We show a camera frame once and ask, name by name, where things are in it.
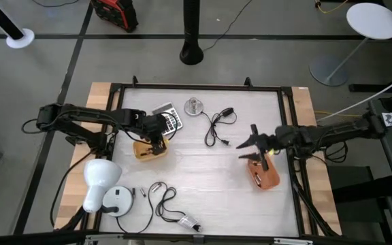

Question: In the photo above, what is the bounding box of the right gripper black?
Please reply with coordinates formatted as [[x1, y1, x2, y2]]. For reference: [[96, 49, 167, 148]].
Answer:
[[235, 124, 282, 171]]

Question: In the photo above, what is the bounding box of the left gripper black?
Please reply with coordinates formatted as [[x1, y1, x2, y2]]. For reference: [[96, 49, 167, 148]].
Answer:
[[136, 112, 169, 156]]

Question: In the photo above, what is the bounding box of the yellow plastic bin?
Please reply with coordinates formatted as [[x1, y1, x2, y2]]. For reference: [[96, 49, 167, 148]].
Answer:
[[133, 135, 170, 162]]

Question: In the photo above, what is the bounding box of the grey desk calculator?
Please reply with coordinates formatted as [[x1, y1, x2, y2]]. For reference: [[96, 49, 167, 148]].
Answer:
[[152, 101, 184, 137]]

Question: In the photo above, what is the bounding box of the orange plastic bin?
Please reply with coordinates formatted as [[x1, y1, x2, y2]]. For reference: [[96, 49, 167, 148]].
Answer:
[[246, 154, 281, 191]]

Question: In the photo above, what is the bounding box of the chrome lamp socket base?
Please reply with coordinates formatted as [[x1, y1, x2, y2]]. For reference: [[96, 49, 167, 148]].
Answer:
[[184, 97, 205, 117]]

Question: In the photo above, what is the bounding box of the white desk lamp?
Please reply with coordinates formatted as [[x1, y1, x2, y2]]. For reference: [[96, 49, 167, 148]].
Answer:
[[82, 159, 135, 218]]

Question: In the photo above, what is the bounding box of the red and black toolbox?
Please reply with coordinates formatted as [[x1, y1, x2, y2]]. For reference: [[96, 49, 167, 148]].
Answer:
[[89, 0, 140, 33]]

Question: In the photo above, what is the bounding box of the white round side table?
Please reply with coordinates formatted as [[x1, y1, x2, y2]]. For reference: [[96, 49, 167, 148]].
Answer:
[[308, 2, 392, 87]]

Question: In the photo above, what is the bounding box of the black lamp cord with switch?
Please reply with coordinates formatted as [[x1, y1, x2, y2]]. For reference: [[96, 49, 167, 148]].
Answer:
[[201, 107, 238, 148]]

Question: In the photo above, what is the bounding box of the black table frame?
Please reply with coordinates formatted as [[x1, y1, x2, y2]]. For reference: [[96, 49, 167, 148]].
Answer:
[[80, 75, 342, 245]]

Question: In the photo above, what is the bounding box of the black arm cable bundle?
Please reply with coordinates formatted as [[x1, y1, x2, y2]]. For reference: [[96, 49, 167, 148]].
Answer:
[[290, 158, 340, 238]]

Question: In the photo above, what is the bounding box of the black cord with plug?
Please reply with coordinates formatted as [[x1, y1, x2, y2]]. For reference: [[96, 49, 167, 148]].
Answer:
[[115, 181, 203, 235]]

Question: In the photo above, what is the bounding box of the yellow cable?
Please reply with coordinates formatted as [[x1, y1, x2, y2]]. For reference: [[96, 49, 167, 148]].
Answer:
[[314, 0, 349, 15], [314, 110, 364, 119]]

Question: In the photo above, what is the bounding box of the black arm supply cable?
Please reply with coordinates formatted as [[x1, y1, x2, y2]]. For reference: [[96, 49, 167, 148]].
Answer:
[[48, 148, 93, 228]]

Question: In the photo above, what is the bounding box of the black floor cable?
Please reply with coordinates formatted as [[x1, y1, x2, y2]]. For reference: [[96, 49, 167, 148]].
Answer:
[[202, 0, 253, 52]]

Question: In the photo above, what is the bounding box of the white cable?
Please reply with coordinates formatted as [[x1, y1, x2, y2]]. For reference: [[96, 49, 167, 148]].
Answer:
[[316, 69, 392, 123]]

